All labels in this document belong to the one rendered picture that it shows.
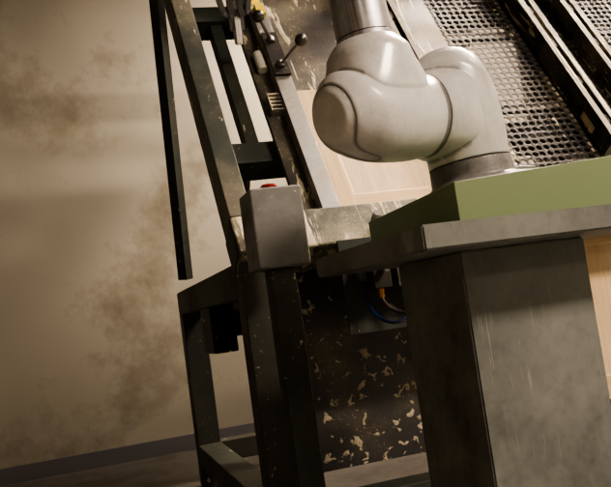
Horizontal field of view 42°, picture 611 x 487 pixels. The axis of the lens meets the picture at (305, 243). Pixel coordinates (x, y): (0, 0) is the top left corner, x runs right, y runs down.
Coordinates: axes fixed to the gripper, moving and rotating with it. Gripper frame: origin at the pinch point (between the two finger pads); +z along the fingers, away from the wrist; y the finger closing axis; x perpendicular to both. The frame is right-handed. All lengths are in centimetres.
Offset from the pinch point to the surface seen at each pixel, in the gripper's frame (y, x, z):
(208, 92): 6.7, -16.6, 17.2
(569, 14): -128, -37, 10
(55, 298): 67, -195, 137
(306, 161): -13.5, 7.4, 35.9
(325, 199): -14.0, 19.1, 43.8
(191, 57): 7.8, -29.6, 8.3
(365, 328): -14, 42, 72
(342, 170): -23.3, 8.4, 39.8
